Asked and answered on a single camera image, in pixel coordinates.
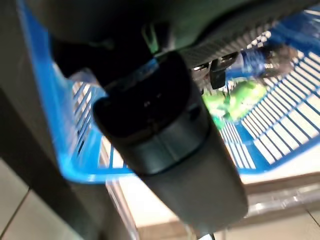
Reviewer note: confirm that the small pepsi cola bottle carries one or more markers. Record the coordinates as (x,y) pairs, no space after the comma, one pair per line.
(252,62)

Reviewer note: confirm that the black base shelf board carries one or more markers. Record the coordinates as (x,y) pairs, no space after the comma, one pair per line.
(287,200)

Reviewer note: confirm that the blue plastic shopping basket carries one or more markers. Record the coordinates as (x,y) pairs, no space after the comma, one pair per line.
(47,82)

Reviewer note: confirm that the green sprite bottle yellow cap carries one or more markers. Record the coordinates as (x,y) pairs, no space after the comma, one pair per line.
(220,110)

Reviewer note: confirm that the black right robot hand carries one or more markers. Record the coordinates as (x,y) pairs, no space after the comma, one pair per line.
(175,162)

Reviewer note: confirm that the green soda can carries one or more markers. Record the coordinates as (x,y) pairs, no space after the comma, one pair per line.
(247,97)

